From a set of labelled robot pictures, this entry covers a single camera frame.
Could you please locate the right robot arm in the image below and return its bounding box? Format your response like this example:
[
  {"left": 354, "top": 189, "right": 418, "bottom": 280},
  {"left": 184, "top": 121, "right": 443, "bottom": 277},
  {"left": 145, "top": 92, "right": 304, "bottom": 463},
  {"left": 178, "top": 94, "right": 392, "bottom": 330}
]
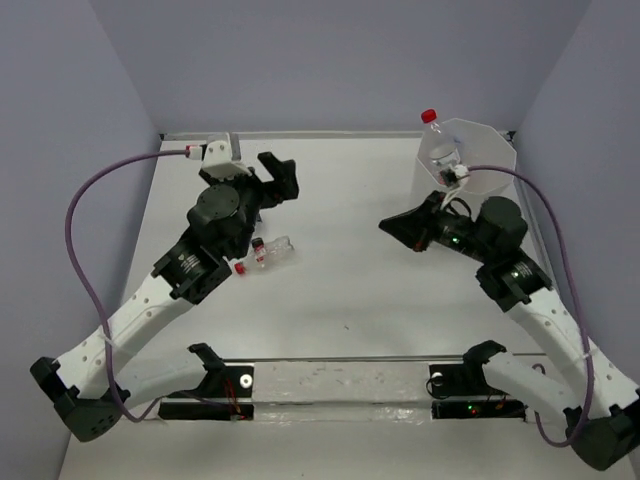
[{"left": 379, "top": 191, "right": 639, "bottom": 471}]

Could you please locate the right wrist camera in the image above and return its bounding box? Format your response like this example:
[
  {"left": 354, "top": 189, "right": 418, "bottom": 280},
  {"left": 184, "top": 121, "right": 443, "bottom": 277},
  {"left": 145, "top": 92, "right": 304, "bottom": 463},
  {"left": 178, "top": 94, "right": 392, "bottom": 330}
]
[{"left": 440, "top": 164, "right": 470, "bottom": 209}]

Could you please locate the white plastic bin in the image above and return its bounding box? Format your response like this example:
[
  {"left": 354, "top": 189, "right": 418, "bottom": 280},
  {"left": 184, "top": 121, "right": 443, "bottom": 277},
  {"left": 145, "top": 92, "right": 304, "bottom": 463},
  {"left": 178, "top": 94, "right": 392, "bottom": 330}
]
[{"left": 410, "top": 118, "right": 517, "bottom": 209}]

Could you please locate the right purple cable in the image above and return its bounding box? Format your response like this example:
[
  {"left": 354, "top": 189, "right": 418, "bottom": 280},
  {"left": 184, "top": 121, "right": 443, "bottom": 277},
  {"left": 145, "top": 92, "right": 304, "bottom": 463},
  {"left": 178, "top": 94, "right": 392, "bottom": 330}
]
[{"left": 464, "top": 164, "right": 593, "bottom": 447}]

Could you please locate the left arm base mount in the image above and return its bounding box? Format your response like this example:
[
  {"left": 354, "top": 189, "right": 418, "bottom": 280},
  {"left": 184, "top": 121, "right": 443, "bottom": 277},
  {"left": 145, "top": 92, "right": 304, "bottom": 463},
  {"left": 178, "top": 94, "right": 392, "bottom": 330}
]
[{"left": 157, "top": 343, "right": 255, "bottom": 422}]

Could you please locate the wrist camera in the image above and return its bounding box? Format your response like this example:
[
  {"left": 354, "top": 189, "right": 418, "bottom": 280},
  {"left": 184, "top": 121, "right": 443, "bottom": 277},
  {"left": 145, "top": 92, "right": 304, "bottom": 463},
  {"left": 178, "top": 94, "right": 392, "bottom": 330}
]
[
  {"left": 186, "top": 132, "right": 250, "bottom": 180},
  {"left": 440, "top": 164, "right": 470, "bottom": 209}
]

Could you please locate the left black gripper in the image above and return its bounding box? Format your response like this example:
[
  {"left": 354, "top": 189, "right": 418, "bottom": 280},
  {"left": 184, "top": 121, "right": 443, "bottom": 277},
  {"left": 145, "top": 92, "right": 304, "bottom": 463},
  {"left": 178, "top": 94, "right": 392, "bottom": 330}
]
[{"left": 202, "top": 153, "right": 300, "bottom": 259}]

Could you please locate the large red label bottle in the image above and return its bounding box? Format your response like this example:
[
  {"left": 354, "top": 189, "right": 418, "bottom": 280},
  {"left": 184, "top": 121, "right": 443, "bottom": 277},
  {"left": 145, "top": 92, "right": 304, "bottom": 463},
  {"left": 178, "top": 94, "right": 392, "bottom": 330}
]
[{"left": 417, "top": 109, "right": 461, "bottom": 179}]

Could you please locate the small red cap bottle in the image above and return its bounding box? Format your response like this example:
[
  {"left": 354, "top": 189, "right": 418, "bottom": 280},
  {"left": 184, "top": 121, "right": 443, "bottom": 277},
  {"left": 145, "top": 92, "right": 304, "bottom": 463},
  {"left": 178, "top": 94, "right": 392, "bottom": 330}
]
[{"left": 234, "top": 236, "right": 295, "bottom": 276}]

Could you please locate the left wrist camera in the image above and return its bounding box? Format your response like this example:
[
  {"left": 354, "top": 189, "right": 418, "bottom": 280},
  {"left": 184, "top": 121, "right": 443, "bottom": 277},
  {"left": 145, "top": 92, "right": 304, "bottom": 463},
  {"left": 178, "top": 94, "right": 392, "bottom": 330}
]
[{"left": 186, "top": 132, "right": 250, "bottom": 180}]

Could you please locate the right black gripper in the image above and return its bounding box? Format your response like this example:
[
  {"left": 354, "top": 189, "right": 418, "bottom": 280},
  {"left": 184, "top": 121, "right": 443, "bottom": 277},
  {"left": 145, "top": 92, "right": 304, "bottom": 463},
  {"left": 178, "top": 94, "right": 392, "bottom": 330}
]
[{"left": 379, "top": 188, "right": 496, "bottom": 263}]

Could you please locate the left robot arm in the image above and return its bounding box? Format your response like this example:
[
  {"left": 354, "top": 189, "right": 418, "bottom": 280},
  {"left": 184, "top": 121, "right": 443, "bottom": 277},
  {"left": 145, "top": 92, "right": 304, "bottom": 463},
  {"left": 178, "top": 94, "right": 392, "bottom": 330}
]
[{"left": 30, "top": 152, "right": 300, "bottom": 442}]

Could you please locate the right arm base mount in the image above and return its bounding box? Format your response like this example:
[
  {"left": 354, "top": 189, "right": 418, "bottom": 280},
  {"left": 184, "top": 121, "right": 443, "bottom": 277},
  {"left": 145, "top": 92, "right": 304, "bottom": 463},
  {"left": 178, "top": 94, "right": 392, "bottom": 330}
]
[{"left": 425, "top": 340, "right": 527, "bottom": 420}]

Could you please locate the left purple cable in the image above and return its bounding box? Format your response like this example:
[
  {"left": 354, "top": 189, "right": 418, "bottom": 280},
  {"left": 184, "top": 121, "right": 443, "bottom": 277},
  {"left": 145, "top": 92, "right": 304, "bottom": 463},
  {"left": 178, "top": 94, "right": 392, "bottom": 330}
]
[{"left": 64, "top": 147, "right": 191, "bottom": 424}]

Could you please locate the purple cable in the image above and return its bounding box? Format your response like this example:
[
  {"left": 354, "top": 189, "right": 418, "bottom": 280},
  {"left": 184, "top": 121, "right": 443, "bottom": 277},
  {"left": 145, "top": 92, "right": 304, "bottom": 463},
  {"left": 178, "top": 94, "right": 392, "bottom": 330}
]
[
  {"left": 464, "top": 164, "right": 593, "bottom": 447},
  {"left": 64, "top": 147, "right": 191, "bottom": 424}
]

